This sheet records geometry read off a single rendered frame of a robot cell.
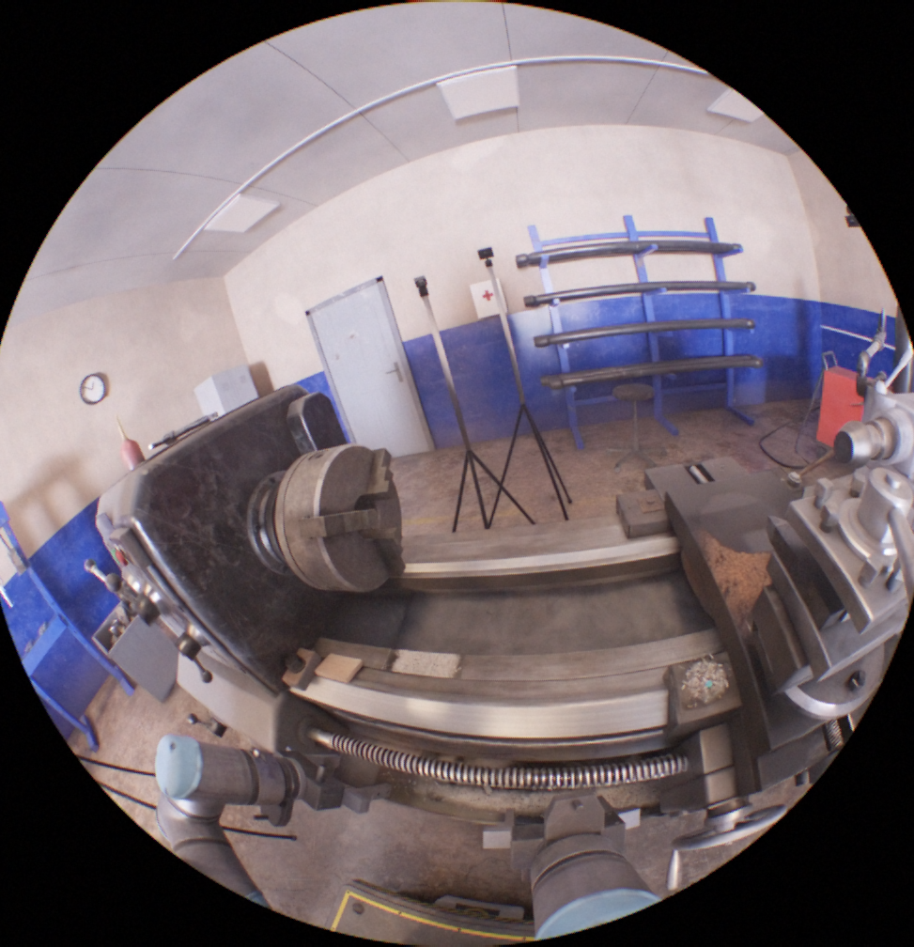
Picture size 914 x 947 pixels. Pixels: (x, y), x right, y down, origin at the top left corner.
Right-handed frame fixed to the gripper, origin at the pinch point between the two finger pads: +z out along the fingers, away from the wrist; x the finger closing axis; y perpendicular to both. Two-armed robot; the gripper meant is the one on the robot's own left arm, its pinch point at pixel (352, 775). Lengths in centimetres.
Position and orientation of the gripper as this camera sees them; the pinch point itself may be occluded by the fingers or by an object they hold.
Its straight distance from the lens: 67.0
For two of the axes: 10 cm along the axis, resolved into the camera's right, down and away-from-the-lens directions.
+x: -8.6, 1.5, 4.9
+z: 4.8, 5.8, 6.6
